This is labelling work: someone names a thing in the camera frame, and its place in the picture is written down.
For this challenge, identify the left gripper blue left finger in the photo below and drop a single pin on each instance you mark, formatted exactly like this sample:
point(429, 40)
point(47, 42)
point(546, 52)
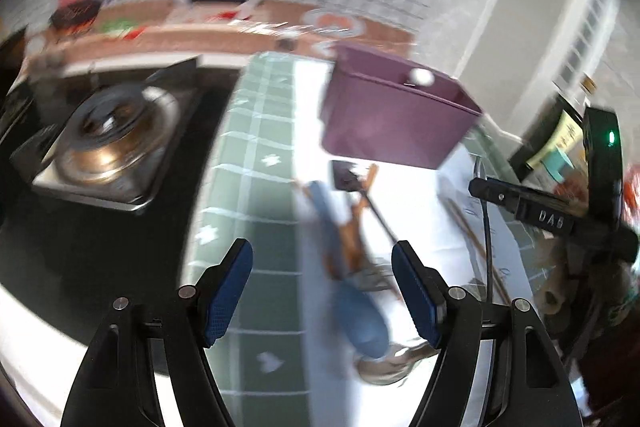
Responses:
point(222, 287)

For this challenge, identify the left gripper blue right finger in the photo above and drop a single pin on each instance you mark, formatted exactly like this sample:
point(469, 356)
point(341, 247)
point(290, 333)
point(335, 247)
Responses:
point(423, 298)

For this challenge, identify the light blue plastic spoon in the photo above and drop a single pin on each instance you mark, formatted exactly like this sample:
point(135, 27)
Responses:
point(360, 320)

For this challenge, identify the brown wooden spoon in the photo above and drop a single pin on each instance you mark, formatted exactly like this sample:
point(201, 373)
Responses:
point(352, 249)

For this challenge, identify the black shovel shaped spoon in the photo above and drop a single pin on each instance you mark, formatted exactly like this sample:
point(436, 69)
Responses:
point(349, 177)

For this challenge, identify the large steel spoon black handle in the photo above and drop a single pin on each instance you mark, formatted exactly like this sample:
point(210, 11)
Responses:
point(479, 172)

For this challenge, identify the small spoon white ball end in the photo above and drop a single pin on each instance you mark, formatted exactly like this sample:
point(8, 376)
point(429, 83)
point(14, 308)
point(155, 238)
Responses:
point(420, 78)

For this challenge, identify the salt shaker teal cap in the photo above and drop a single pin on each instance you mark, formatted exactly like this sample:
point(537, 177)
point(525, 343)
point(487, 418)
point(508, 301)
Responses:
point(556, 166)

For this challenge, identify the soy sauce bottle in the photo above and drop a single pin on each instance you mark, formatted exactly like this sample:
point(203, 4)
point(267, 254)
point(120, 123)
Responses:
point(556, 125)

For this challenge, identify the green checkered table mat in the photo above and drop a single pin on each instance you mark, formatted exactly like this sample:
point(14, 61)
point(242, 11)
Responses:
point(285, 361)

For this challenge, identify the black gas stove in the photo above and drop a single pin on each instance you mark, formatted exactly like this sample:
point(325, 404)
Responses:
point(99, 178)

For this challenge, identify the purple plastic utensil holder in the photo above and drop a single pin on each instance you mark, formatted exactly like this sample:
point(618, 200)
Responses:
point(368, 113)

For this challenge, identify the white wall vent grille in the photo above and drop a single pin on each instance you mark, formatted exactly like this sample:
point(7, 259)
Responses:
point(587, 44)

